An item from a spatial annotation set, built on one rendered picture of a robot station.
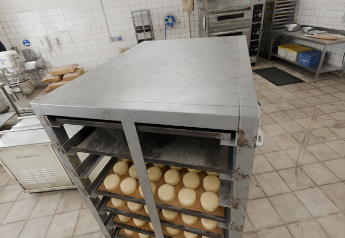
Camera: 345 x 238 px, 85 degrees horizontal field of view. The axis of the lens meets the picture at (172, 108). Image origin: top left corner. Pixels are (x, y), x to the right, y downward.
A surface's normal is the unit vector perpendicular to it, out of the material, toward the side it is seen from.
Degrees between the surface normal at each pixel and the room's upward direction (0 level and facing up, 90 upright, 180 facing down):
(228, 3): 90
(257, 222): 0
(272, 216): 0
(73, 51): 90
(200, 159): 0
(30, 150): 90
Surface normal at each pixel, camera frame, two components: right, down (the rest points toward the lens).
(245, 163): -0.28, 0.51
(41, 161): 0.04, 0.55
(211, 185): -0.11, -0.86
